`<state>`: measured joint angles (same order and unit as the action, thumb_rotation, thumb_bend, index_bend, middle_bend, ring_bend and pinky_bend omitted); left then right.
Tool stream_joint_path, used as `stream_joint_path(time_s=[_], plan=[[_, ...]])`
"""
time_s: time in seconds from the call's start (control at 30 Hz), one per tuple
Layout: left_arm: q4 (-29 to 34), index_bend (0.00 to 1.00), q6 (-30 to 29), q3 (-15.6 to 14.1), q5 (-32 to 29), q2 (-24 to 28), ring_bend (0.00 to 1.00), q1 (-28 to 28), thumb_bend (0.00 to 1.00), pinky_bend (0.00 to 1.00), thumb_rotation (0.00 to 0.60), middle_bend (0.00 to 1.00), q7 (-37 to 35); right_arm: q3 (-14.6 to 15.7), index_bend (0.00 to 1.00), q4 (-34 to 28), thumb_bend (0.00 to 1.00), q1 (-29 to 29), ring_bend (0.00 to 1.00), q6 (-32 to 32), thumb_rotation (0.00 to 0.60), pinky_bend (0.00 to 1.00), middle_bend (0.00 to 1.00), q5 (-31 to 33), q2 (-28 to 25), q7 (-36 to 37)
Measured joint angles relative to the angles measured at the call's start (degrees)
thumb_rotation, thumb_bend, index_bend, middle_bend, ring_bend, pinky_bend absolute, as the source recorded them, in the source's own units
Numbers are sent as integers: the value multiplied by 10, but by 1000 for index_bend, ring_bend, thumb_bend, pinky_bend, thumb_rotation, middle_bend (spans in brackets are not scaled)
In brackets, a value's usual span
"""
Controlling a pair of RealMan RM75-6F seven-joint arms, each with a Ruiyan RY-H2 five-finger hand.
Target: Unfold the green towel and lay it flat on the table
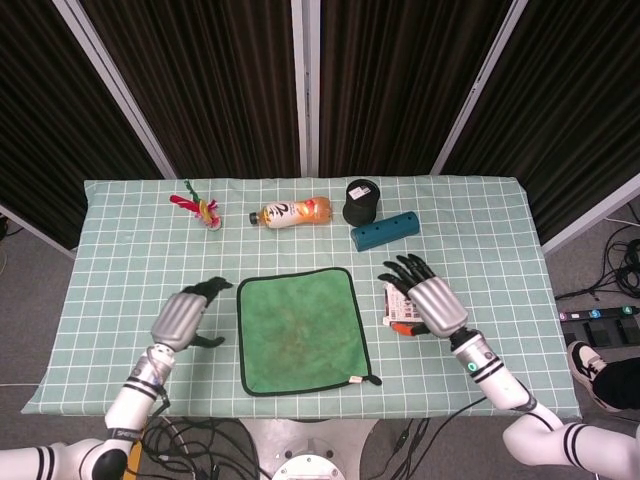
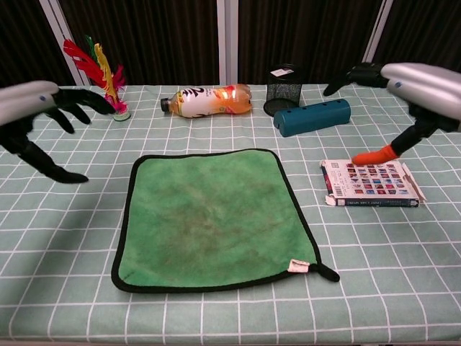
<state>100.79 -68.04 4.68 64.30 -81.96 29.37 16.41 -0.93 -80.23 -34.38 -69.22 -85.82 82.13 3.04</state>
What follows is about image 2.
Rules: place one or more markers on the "green cloth black trim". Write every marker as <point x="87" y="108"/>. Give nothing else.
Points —
<point x="209" y="216"/>

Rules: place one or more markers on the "grey partition frame post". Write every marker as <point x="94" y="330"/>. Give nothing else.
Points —
<point x="377" y="29"/>
<point x="227" y="36"/>
<point x="54" y="18"/>

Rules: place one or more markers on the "right robot hand, orange thumb tip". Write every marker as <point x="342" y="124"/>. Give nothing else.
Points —
<point x="428" y="88"/>

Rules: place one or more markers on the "green checked tablecloth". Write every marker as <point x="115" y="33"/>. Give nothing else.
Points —
<point x="378" y="252"/>

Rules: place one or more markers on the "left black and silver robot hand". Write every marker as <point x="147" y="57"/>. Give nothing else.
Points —
<point x="21" y="101"/>

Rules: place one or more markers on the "flat printed card box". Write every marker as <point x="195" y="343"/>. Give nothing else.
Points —
<point x="371" y="180"/>

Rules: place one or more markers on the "orange drink plastic bottle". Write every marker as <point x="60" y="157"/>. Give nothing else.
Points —
<point x="209" y="101"/>

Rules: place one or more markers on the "teal block with holes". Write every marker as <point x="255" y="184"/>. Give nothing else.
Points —
<point x="309" y="117"/>

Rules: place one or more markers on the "colourful feather shuttlecock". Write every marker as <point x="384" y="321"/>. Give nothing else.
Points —
<point x="108" y="77"/>

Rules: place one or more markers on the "dark pleated partition panel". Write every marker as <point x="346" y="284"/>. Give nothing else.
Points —
<point x="21" y="36"/>
<point x="151" y="36"/>
<point x="425" y="29"/>
<point x="317" y="29"/>

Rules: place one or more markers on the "black mesh pen holder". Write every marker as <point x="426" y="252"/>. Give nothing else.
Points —
<point x="282" y="90"/>

